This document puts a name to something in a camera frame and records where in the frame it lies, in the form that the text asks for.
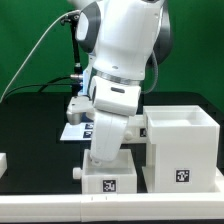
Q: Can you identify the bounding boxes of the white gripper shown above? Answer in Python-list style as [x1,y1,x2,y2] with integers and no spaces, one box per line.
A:
[90,111,128,166]

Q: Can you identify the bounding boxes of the white front drawer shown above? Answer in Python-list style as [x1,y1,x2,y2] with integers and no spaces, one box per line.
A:
[73,149,137,194]

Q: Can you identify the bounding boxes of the white drawer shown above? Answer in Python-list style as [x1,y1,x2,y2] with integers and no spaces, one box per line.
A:
[123,115,147,144]
[73,149,137,194]

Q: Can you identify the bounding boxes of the white drawer cabinet box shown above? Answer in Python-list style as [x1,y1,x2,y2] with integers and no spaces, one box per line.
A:
[143,105,220,193]

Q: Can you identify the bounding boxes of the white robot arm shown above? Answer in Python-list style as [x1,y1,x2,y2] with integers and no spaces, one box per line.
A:
[67,0,171,164]

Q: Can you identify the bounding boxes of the white left fence block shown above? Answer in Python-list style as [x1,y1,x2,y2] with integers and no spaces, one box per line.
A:
[0,153,7,178]

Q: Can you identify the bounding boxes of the white marker base plate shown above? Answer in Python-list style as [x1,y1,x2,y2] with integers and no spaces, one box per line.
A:
[60,122,93,141]

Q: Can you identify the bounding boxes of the black cable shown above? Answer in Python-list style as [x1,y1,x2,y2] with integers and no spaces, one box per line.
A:
[2,76,74,99]

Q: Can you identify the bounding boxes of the white front fence rail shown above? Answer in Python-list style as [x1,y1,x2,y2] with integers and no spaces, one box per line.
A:
[0,193,224,223]

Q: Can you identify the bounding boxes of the white fence rail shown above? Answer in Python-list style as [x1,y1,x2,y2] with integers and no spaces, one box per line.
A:
[0,193,224,223]
[215,169,224,193]

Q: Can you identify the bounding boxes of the grey braided wrist cable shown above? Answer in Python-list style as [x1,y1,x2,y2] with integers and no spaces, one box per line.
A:
[141,49,160,95]

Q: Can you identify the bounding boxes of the white right fence rail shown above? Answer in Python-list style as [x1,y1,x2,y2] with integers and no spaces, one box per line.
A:
[215,169,224,193]

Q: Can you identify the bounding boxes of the black camera stand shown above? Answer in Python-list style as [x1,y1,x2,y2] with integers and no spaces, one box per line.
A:
[60,12,83,97]

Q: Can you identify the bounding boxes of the white cable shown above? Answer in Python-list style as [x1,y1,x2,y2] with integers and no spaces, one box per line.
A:
[0,9,81,103]

